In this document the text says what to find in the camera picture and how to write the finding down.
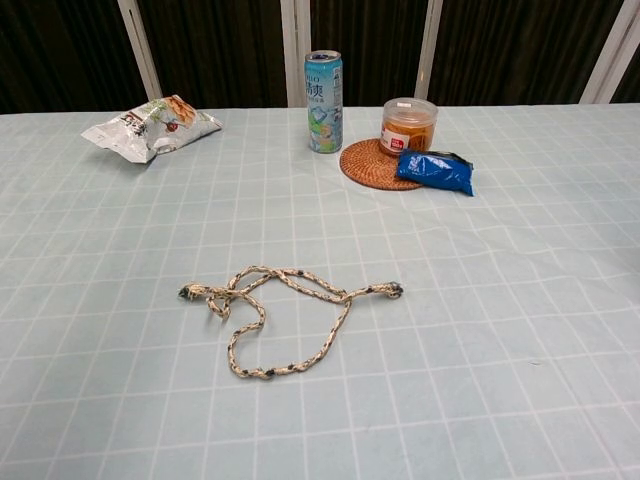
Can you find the beige speckled braided rope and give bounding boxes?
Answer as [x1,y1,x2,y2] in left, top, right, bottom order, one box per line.
[178,264,405,382]

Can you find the round woven rattan coaster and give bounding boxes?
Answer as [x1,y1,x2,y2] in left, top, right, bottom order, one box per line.
[339,138,426,192]

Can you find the blue foil snack packet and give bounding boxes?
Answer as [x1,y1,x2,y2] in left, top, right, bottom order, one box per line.
[396,148,476,198]

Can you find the tall light blue drink can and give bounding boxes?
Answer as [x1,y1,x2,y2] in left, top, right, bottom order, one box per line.
[304,49,345,154]

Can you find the clear plastic jar orange contents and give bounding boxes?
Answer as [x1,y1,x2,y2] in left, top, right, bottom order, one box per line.
[378,97,440,156]

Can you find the light blue checkered tablecloth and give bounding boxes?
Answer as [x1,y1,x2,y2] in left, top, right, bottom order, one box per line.
[0,102,640,480]

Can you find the white crumpled snack bag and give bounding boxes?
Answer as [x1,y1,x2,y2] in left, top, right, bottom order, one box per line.
[80,93,224,165]

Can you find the white metal frame post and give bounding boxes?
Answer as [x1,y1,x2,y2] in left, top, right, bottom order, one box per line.
[279,0,312,107]
[117,0,165,101]
[579,0,640,105]
[413,0,444,104]

